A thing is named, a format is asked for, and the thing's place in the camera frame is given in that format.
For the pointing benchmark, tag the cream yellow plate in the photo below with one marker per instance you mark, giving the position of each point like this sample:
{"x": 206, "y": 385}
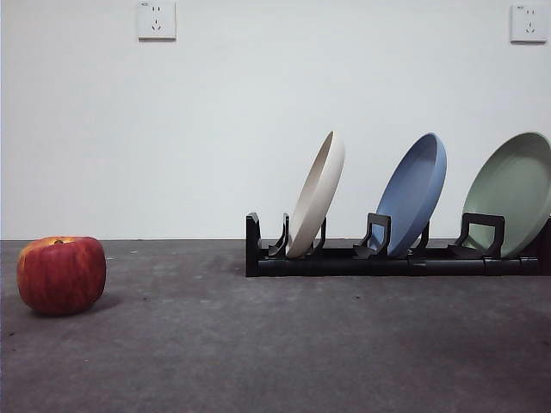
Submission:
{"x": 316, "y": 202}

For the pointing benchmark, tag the red apple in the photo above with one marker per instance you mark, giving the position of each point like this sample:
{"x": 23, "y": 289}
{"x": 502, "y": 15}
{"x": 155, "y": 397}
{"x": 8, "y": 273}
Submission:
{"x": 60, "y": 279}

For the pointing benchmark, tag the black plate rack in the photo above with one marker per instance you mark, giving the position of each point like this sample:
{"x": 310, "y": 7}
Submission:
{"x": 323, "y": 266}

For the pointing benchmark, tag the blue plate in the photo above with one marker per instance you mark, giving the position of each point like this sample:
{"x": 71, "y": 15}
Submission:
{"x": 413, "y": 198}

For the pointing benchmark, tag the green plate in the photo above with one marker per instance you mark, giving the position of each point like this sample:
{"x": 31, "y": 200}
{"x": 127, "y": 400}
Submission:
{"x": 512, "y": 193}

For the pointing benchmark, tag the white wall socket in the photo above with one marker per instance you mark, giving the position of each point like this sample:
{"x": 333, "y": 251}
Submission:
{"x": 157, "y": 21}
{"x": 529, "y": 23}

